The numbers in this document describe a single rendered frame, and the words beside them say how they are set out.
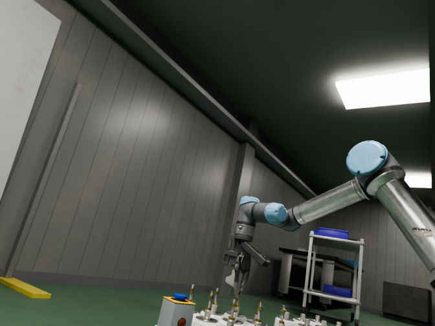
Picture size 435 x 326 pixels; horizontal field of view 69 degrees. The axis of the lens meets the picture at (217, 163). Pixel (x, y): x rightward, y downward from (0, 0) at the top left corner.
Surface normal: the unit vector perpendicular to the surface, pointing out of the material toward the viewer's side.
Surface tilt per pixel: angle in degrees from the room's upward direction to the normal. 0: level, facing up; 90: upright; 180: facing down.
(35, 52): 82
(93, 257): 90
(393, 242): 90
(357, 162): 84
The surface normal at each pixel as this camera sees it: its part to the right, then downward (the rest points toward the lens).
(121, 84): 0.82, 0.00
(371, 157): -0.70, -0.44
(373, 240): -0.53, -0.35
